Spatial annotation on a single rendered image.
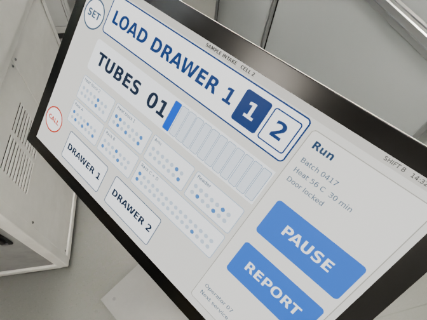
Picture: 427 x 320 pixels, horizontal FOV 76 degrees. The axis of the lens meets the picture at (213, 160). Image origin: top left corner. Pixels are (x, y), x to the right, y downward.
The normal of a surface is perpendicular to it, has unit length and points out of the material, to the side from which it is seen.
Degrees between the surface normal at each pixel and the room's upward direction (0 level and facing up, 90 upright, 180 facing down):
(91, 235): 0
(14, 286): 0
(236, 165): 50
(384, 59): 90
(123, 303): 3
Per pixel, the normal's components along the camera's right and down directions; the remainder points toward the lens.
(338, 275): -0.45, 0.07
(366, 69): -0.97, 0.12
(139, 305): 0.07, -0.54
